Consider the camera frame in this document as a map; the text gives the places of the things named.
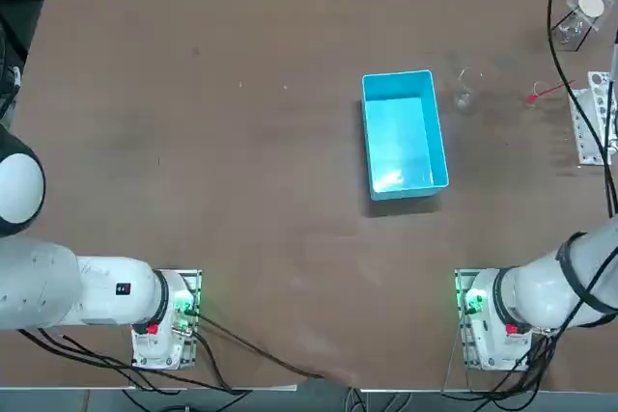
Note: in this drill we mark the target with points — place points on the red thin stick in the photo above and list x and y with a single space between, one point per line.
550 90

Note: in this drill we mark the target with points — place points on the round white filter paper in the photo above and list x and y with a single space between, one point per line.
591 3

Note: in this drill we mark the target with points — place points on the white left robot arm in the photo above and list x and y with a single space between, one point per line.
48 286

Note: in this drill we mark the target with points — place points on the small clear glass beaker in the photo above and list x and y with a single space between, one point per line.
535 93

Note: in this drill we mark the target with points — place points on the white test tube rack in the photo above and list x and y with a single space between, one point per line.
586 142

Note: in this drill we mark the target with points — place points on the glass beaker under stand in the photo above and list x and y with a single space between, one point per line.
564 33

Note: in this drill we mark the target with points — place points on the blue plastic bin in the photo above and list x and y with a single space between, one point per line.
405 142

